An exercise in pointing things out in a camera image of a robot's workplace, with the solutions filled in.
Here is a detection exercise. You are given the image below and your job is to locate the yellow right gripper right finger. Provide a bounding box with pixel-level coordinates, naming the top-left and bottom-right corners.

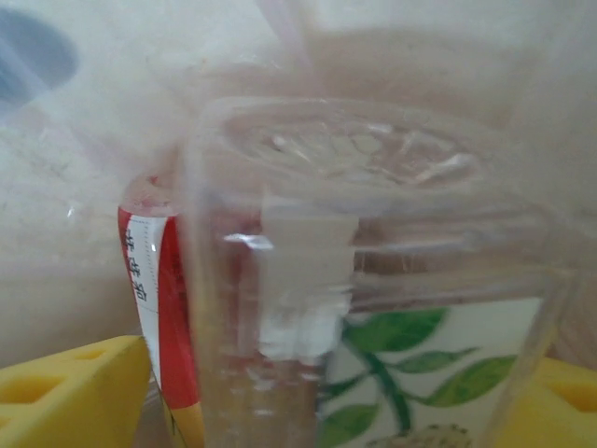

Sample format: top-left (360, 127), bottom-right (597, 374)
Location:
top-left (493, 356), bottom-right (597, 448)

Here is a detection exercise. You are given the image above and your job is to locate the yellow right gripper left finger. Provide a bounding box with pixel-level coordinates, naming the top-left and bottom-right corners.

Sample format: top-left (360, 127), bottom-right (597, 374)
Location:
top-left (0, 333), bottom-right (152, 448)

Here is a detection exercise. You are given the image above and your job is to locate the red and white packet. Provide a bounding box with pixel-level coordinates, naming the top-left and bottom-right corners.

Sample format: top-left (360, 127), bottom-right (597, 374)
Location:
top-left (116, 173), bottom-right (206, 448)

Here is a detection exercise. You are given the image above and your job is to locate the square clear bottle green label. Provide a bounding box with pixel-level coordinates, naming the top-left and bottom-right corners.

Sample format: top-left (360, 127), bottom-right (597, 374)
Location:
top-left (179, 95), bottom-right (587, 448)

